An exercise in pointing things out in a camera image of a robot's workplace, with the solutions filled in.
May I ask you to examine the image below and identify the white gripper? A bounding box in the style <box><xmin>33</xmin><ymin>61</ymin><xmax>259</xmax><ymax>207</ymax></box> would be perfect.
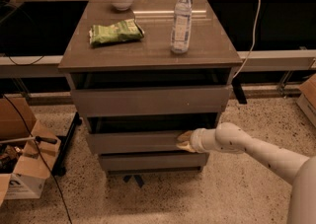
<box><xmin>177</xmin><ymin>128</ymin><xmax>217</xmax><ymax>153</ymax></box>

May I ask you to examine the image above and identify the grey drawer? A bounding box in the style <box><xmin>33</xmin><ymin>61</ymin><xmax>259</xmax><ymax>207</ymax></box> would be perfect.
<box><xmin>99</xmin><ymin>151</ymin><xmax>208</xmax><ymax>172</ymax></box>
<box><xmin>85</xmin><ymin>112</ymin><xmax>222</xmax><ymax>155</ymax></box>
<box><xmin>71</xmin><ymin>86</ymin><xmax>231</xmax><ymax>117</ymax></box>

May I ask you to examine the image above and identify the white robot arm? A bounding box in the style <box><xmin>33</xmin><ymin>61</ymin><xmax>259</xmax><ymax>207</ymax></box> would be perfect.
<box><xmin>177</xmin><ymin>122</ymin><xmax>316</xmax><ymax>224</ymax></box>

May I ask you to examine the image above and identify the grey top drawer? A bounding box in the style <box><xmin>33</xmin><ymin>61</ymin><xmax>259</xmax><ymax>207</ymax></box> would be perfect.
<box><xmin>71</xmin><ymin>86</ymin><xmax>231</xmax><ymax>117</ymax></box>

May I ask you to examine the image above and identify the grey bottom drawer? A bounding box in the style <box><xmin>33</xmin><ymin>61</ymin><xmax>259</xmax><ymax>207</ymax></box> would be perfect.
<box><xmin>99</xmin><ymin>151</ymin><xmax>208</xmax><ymax>172</ymax></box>

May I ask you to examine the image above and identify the grey drawer cabinet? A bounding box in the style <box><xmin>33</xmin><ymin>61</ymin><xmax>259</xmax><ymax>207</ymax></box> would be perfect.
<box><xmin>59</xmin><ymin>0</ymin><xmax>242</xmax><ymax>175</ymax></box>

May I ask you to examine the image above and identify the clear plastic water bottle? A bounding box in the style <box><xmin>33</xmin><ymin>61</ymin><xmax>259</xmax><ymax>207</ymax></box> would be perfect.
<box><xmin>171</xmin><ymin>0</ymin><xmax>193</xmax><ymax>54</ymax></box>

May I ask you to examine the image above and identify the green snack bag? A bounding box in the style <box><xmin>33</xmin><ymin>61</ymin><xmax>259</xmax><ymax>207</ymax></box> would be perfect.
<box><xmin>89</xmin><ymin>19</ymin><xmax>144</xmax><ymax>46</ymax></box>

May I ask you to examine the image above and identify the cardboard box right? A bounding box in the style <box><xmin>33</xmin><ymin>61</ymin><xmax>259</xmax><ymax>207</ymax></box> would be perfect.
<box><xmin>296</xmin><ymin>74</ymin><xmax>316</xmax><ymax>127</ymax></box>

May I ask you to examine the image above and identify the black stand leg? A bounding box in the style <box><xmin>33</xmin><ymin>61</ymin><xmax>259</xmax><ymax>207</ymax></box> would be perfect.
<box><xmin>52</xmin><ymin>112</ymin><xmax>82</xmax><ymax>177</ymax></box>

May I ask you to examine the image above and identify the open cardboard box left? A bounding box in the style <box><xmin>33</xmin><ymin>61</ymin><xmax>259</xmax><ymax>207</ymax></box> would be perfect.
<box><xmin>0</xmin><ymin>98</ymin><xmax>61</xmax><ymax>205</ymax></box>

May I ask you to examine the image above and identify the black handled tool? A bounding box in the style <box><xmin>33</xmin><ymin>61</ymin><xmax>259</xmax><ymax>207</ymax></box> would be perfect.
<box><xmin>0</xmin><ymin>136</ymin><xmax>57</xmax><ymax>145</ymax></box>

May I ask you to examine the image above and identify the white cable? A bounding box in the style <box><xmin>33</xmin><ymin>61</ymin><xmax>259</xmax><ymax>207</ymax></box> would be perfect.
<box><xmin>232</xmin><ymin>0</ymin><xmax>262</xmax><ymax>81</ymax></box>

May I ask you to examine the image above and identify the black cable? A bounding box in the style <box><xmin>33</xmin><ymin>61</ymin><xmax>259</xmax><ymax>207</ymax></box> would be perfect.
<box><xmin>0</xmin><ymin>93</ymin><xmax>73</xmax><ymax>224</ymax></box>

